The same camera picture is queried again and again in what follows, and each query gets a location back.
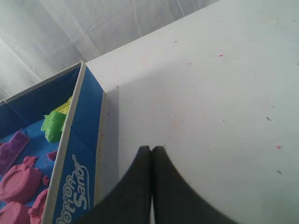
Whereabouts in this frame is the blue motion sand box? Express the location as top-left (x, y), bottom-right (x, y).
top-left (0, 62), bottom-right (104, 224)

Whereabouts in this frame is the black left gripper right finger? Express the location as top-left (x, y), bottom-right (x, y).
top-left (152, 146), bottom-right (235, 224)

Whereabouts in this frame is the purple plastic sand mould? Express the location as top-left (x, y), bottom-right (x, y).
top-left (0, 131), bottom-right (30, 177)

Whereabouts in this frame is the green plastic sand mould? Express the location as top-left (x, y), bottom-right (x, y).
top-left (41, 97), bottom-right (73, 143)

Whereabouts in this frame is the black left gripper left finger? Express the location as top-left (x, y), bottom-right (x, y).
top-left (73, 146), bottom-right (152, 224)

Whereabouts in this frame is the pink sand lump in box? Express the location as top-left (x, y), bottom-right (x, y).
top-left (0, 156), bottom-right (50, 224)

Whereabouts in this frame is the white plastic backdrop curtain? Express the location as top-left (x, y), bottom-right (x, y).
top-left (0, 0), bottom-right (212, 99)

